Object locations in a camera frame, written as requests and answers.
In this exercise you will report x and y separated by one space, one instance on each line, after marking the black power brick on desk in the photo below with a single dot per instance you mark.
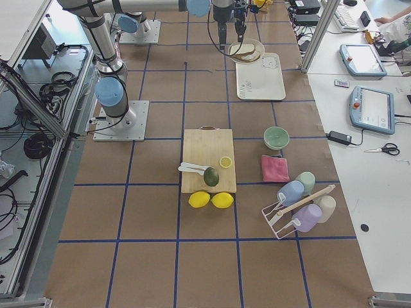
338 137

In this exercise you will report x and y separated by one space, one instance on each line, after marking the white wire cup rack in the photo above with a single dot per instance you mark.
279 218

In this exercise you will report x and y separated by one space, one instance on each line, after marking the lemon slice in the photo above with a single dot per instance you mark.
225 162

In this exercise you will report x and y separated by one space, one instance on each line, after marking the black gripper bowl side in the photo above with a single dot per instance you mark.
221 13

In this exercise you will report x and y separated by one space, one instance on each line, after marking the light green bowl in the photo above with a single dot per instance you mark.
276 138

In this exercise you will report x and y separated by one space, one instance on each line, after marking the wooden cutting board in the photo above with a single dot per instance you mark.
205 148

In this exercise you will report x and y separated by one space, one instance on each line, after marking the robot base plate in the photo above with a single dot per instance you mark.
139 33
131 128

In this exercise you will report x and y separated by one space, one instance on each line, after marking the green cup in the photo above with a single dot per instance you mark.
308 180

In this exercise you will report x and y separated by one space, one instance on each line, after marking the whole lemon right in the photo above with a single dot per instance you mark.
222 200

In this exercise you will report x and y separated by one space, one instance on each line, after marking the white bread slice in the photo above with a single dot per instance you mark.
242 49

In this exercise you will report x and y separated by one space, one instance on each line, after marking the cream bear serving tray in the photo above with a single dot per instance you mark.
261 80

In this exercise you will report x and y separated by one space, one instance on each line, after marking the pink cloth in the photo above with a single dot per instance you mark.
274 169

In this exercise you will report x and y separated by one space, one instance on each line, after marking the beige cup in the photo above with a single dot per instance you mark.
327 204

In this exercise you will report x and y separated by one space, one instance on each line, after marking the teach pendant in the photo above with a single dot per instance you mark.
362 60
372 109

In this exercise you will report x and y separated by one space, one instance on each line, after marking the lower teach pendant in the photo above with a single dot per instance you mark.
372 109

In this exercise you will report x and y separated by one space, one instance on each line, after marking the aluminium frame post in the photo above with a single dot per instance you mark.
325 19

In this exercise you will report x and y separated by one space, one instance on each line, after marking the bread slice under egg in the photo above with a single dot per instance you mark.
249 57

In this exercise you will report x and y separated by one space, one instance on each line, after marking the upper teach pendant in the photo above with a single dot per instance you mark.
362 60

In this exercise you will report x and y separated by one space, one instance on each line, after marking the cream round plate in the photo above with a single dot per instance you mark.
259 47

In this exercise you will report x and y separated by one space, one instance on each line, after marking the purple cup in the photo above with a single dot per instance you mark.
307 217

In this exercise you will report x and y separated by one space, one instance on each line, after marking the avocado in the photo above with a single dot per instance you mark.
211 177

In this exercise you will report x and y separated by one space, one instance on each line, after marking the whole lemon left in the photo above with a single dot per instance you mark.
199 199

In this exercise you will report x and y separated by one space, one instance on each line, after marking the scissors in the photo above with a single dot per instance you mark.
388 148

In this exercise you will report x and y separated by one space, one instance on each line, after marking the robot arm over cutting board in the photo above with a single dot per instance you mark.
91 15

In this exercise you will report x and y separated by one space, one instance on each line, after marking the whole lemon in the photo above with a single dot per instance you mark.
222 200
199 199

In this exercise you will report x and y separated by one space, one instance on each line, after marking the blue cup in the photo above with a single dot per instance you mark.
290 193

